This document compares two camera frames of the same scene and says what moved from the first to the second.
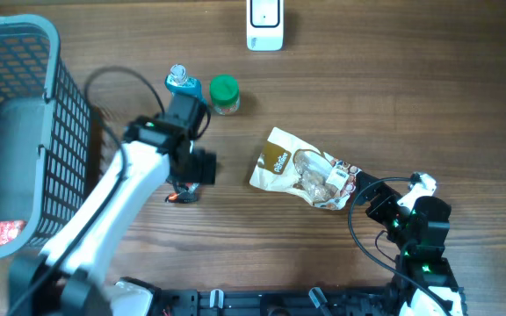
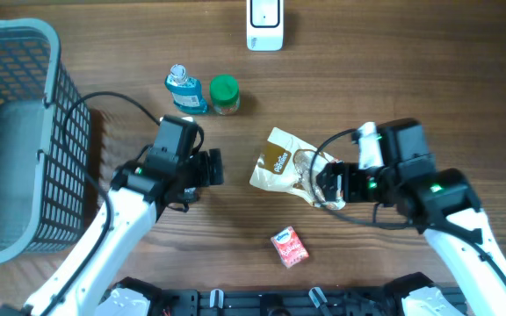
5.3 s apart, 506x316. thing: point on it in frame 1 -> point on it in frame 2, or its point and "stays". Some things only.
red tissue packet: [0, 233] -> [290, 247]
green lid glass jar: [225, 94] stays
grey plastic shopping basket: [32, 132] stays
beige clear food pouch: [286, 162] stays
